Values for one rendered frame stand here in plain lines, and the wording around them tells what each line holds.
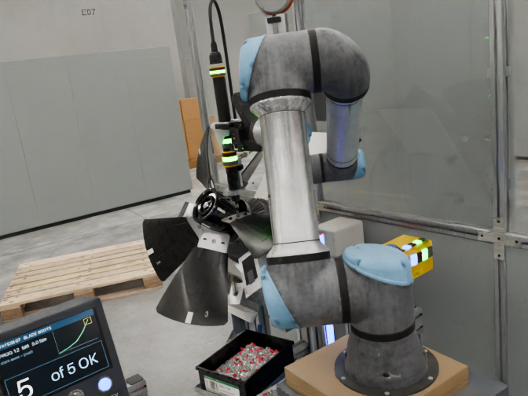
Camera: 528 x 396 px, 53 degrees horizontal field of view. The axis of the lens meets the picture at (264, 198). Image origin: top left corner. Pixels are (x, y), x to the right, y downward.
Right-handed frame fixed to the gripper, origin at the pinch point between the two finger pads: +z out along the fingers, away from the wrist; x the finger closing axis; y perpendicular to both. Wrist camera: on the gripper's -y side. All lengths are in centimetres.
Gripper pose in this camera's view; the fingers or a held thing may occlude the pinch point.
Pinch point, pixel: (219, 122)
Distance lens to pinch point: 154.9
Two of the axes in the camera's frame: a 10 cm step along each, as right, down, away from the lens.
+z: -6.2, -1.2, 7.8
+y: 1.3, 9.6, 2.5
